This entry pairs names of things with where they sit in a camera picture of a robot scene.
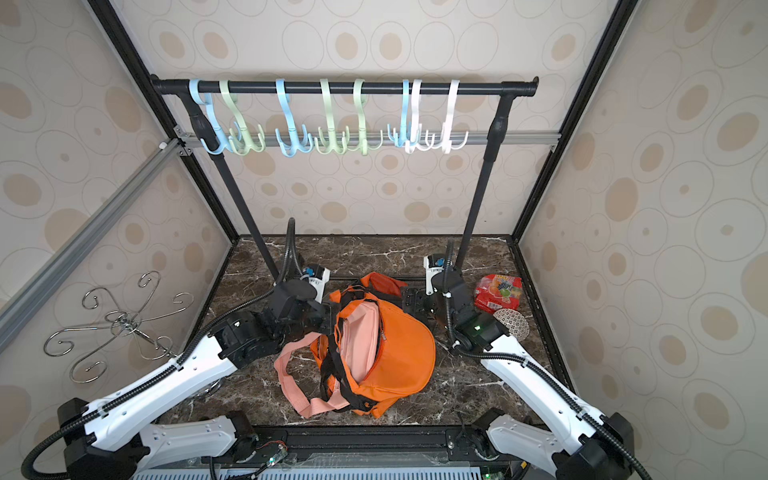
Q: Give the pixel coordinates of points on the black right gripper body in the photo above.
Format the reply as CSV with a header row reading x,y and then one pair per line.
x,y
414,300

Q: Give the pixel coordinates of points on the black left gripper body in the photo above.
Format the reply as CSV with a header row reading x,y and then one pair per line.
x,y
315,309

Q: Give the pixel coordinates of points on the orange sling bag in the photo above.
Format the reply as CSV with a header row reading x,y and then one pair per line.
x,y
406,354

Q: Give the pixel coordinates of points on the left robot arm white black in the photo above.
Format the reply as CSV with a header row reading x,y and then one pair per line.
x,y
117,436

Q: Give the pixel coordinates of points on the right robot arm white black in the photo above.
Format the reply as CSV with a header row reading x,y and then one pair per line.
x,y
528,384

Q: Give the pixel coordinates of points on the pink sling bag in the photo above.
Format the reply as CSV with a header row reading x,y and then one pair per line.
x,y
352,349

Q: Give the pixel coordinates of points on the white hook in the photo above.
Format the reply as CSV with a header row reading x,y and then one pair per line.
x,y
419,139
447,144

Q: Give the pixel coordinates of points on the light blue hook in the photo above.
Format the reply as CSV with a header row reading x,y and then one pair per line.
x,y
294,143
207,120
398,135

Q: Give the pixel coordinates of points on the light green hook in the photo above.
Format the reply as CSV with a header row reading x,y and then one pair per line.
x,y
327,140
240,138
363,146

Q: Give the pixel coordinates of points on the red snack packet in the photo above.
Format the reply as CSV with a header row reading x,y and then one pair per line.
x,y
496,292

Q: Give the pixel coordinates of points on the patterned round ball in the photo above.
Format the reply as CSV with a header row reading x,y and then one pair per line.
x,y
515,322

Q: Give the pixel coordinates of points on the chrome jewelry stand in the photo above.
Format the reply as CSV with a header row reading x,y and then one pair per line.
x,y
119,324

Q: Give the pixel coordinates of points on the dark grey clothes rack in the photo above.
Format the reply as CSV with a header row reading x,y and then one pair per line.
x,y
508,92

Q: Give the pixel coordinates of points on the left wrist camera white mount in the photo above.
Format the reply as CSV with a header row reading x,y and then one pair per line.
x,y
317,276

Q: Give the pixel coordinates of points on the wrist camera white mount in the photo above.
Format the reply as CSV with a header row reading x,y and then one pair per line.
x,y
317,276
433,265

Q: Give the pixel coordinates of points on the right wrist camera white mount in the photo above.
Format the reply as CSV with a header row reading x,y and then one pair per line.
x,y
433,265

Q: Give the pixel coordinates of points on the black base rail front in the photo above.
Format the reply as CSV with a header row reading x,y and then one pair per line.
x,y
389,447

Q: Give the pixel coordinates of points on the aluminium rail left wall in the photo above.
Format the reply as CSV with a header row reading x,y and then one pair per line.
x,y
37,291

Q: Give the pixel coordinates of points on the black corner frame post left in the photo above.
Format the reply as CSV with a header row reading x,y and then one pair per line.
x,y
107,18

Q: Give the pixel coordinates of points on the black corner frame post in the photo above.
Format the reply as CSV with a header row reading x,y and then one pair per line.
x,y
107,18
608,42

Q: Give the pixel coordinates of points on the black corner frame post right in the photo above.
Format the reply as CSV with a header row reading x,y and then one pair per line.
x,y
608,42

